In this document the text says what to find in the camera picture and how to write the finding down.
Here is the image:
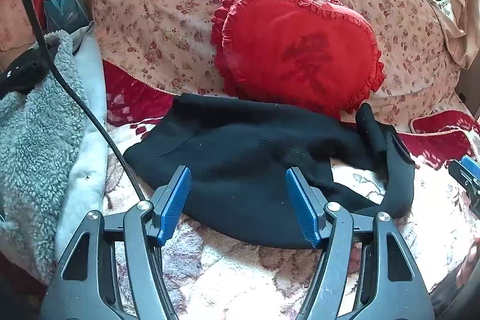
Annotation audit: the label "red and white floral blanket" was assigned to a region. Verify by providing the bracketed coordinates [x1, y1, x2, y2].
[101, 58, 480, 320]

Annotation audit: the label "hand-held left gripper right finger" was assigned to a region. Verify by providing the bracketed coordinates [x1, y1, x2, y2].
[285, 167, 436, 320]

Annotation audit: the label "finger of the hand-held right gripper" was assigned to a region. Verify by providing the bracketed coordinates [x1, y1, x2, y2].
[449, 155, 480, 221]

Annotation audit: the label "floral quilt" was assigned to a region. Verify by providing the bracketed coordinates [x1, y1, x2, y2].
[92, 0, 466, 118]

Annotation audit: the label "blue package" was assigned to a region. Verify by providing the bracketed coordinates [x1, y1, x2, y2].
[43, 0, 91, 36]

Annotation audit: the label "grey fleece jacket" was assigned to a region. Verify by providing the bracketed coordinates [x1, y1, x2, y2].
[0, 20, 113, 287]

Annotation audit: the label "red heart-shaped pillow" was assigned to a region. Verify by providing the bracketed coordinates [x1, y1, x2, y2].
[210, 0, 387, 120]

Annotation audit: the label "beige cloth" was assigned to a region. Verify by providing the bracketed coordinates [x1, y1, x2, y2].
[427, 0, 480, 70]

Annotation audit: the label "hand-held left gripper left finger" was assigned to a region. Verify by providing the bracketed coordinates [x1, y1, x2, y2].
[39, 166, 193, 320]

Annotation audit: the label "black pants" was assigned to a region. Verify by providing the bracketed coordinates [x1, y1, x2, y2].
[123, 92, 417, 250]

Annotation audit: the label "pink floral cloth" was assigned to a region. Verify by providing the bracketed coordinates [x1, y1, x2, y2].
[0, 0, 42, 51]

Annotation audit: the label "black cable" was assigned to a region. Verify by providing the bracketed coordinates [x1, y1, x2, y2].
[9, 0, 166, 320]

